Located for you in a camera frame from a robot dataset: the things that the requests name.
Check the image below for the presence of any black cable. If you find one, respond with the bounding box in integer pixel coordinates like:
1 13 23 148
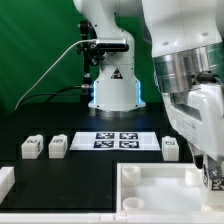
18 84 94 108

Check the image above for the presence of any white front rail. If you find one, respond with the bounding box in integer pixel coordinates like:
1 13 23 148
0 213 224 224

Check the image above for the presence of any white square tabletop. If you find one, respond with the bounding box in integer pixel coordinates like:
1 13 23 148
116 163 224 214

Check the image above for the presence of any white cable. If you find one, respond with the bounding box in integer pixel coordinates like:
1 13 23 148
14 39 98 111

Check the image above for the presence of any white obstacle left piece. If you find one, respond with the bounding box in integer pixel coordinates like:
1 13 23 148
0 167 15 204

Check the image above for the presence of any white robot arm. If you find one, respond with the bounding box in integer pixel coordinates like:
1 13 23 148
73 0 224 180

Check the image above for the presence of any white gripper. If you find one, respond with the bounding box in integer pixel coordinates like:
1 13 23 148
162 84 224 182

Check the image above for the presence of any paper sheet with tags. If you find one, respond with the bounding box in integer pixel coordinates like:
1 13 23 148
70 132 160 151

